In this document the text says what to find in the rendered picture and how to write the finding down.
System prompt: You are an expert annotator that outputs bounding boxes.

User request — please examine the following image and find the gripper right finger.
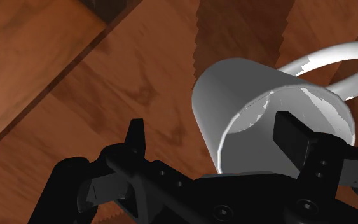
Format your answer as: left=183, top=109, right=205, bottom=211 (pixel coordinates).
left=272, top=110, right=358, bottom=215

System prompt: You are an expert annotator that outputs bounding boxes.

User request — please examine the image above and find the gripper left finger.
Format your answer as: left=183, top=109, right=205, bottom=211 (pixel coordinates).
left=27, top=118, right=198, bottom=224

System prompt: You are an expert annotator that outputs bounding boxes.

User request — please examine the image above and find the white mug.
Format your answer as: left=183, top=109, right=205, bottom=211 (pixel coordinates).
left=191, top=40, right=358, bottom=174

